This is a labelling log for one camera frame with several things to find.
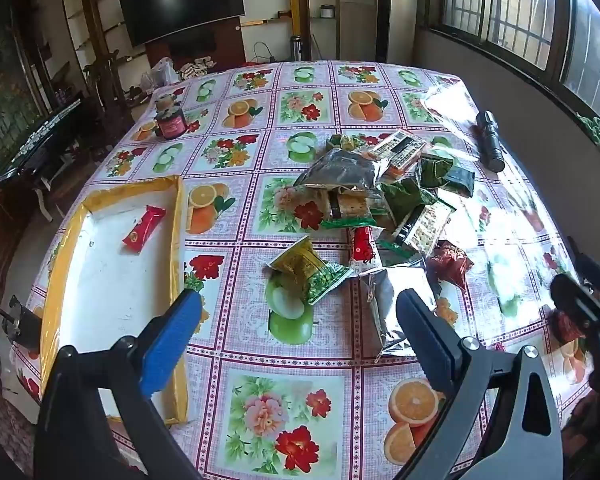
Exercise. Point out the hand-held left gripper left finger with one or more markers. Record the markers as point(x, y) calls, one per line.
point(172, 345)

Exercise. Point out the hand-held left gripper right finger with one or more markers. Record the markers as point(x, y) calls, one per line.
point(430, 350)

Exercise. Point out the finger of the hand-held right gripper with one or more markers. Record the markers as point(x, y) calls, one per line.
point(597, 272)
point(577, 297)

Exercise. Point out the yellow-edged white tray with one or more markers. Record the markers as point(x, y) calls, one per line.
point(110, 300)

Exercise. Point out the dark red snack packet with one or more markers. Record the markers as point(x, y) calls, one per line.
point(450, 262)

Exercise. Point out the yellow-green snack packet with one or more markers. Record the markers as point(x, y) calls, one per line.
point(300, 260)

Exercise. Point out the orange cracker packet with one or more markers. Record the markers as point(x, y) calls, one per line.
point(397, 152)

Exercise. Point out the long red snack packet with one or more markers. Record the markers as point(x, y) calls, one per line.
point(364, 245)

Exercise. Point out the black electric motor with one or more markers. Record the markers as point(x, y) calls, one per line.
point(22, 322)

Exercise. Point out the dark green snack packet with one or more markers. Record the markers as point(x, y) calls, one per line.
point(459, 181)

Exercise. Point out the black flashlight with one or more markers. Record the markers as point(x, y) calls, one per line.
point(490, 142)

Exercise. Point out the person in patterned clothing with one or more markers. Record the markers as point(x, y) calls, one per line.
point(5, 430)

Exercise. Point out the large silver snack packet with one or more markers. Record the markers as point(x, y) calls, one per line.
point(345, 172)

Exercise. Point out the dark jar pink label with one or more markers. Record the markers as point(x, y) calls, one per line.
point(170, 122)

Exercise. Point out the small green snack packet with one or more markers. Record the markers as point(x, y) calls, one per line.
point(342, 142)

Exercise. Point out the brown twine roll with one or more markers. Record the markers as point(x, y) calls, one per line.
point(166, 103)

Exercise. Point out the mahjong table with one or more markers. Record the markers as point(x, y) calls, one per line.
point(45, 135)

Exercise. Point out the dark wooden chair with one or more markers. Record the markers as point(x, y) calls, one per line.
point(107, 85)

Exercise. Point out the white plastic bag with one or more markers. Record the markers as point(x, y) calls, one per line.
point(159, 75)

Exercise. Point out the stack of white boxes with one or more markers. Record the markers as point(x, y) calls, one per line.
point(197, 67)

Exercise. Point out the barred window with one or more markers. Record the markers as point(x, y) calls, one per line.
point(505, 5)

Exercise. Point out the large flower painting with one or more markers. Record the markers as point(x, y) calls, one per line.
point(5, 100)

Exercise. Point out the steel thermos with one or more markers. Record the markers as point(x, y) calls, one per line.
point(295, 48)

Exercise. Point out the black television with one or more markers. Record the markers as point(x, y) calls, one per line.
point(180, 7)

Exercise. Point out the white can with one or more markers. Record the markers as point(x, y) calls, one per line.
point(327, 12)

